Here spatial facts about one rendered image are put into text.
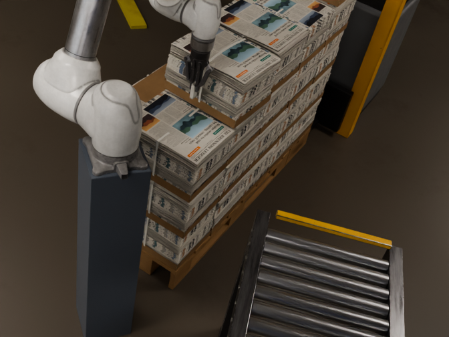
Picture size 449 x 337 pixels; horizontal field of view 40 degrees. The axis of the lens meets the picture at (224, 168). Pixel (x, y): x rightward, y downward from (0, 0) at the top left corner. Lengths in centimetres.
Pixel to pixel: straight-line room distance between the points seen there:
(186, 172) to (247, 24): 76
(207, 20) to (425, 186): 215
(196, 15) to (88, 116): 59
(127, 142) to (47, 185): 148
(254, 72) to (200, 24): 34
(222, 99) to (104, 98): 73
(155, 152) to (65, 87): 60
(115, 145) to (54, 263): 120
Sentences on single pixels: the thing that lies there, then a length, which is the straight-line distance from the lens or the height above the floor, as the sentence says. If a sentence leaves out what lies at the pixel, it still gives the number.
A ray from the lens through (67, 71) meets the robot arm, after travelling 198.
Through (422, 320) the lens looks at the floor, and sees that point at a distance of 327.
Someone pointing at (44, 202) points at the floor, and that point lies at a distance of 329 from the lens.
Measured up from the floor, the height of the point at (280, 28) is 107.
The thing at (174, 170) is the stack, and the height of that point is 73.
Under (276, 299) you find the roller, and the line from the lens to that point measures 204.
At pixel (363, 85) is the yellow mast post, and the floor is 41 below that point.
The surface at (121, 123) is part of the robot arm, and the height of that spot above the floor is 120.
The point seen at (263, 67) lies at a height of 106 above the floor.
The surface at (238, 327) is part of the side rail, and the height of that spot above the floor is 80.
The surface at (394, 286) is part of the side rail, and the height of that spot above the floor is 80.
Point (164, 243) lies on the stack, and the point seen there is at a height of 28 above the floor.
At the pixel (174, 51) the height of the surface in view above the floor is 103.
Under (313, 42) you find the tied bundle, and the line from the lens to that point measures 301.
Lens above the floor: 240
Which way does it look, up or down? 42 degrees down
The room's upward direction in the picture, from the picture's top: 13 degrees clockwise
